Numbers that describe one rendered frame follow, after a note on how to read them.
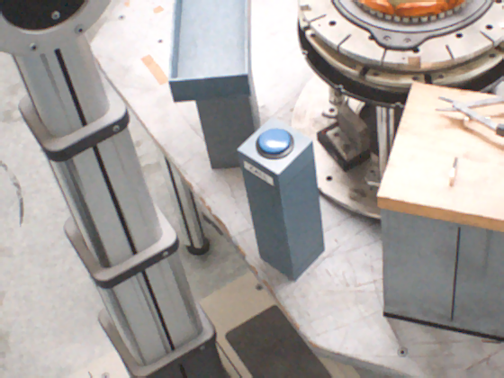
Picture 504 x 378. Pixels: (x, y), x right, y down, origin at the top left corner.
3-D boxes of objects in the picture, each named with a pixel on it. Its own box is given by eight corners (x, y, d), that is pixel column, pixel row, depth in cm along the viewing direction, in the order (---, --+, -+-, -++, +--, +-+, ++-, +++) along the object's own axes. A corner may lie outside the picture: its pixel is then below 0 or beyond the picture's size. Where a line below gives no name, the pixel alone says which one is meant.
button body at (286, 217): (289, 227, 152) (272, 115, 132) (325, 250, 149) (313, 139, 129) (259, 257, 149) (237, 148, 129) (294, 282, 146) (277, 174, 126)
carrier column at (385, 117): (396, 175, 153) (395, 81, 136) (393, 188, 151) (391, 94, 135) (381, 174, 153) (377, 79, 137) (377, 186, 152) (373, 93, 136)
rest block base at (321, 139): (342, 126, 160) (342, 118, 159) (371, 157, 156) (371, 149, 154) (316, 140, 159) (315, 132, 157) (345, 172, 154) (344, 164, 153)
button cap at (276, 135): (273, 127, 131) (272, 121, 130) (296, 140, 129) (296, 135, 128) (253, 146, 129) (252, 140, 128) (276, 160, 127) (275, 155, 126)
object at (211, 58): (205, 90, 171) (175, -39, 149) (268, 85, 171) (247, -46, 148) (201, 207, 156) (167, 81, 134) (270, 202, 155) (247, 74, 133)
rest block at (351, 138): (349, 126, 157) (347, 104, 153) (369, 148, 154) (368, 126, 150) (326, 139, 156) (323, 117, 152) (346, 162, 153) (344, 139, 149)
